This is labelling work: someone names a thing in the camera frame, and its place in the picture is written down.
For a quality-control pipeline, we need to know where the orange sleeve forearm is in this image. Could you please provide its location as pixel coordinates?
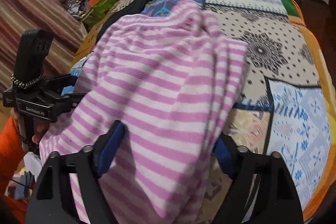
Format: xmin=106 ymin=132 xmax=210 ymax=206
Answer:
xmin=1 ymin=117 xmax=27 ymax=223

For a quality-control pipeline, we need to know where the left hand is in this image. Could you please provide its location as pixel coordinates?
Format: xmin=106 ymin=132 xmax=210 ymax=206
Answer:
xmin=12 ymin=108 xmax=52 ymax=146

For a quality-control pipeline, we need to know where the brown wooden lap table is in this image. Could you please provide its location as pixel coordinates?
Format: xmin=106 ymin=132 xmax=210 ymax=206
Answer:
xmin=72 ymin=15 xmax=110 ymax=65

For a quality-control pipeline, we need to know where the striped maroon curtain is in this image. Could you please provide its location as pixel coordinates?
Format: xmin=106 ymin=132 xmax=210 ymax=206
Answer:
xmin=1 ymin=0 xmax=87 ymax=91

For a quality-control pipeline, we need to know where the blue patchwork bedspread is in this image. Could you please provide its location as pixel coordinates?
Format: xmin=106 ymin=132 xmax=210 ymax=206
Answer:
xmin=61 ymin=0 xmax=332 ymax=223

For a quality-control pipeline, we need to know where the black garment on bed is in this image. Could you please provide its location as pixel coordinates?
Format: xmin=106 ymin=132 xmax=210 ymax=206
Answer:
xmin=96 ymin=0 xmax=152 ymax=43

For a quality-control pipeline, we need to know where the orange fleece blanket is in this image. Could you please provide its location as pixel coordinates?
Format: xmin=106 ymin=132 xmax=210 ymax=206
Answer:
xmin=287 ymin=0 xmax=336 ymax=222

